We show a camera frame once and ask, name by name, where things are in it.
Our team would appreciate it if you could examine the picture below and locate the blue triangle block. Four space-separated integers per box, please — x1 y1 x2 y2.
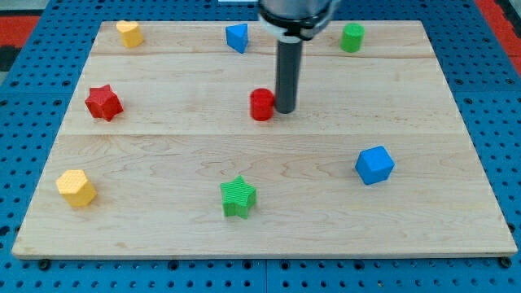
225 24 249 54

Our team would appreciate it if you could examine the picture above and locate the green cylinder block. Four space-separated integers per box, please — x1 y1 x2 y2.
340 23 366 53

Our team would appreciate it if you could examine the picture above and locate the green star block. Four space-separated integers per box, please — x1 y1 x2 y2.
220 175 256 219

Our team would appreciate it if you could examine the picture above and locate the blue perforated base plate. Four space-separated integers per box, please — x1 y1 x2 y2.
1 0 520 292

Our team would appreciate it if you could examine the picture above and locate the red cylinder block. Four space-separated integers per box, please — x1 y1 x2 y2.
250 88 274 121

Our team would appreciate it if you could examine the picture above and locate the yellow heart block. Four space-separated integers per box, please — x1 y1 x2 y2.
116 20 143 48

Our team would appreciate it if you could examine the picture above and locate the light wooden board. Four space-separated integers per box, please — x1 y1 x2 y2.
12 20 518 260

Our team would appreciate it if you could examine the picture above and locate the red star block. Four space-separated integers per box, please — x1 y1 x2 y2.
85 85 124 122

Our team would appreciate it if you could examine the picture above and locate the blue cube block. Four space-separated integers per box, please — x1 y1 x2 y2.
355 146 395 185

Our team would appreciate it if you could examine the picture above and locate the yellow hexagon block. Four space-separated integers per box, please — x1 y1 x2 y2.
55 169 98 208

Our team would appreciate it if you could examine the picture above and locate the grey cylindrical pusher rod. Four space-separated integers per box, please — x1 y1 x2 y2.
274 41 303 114

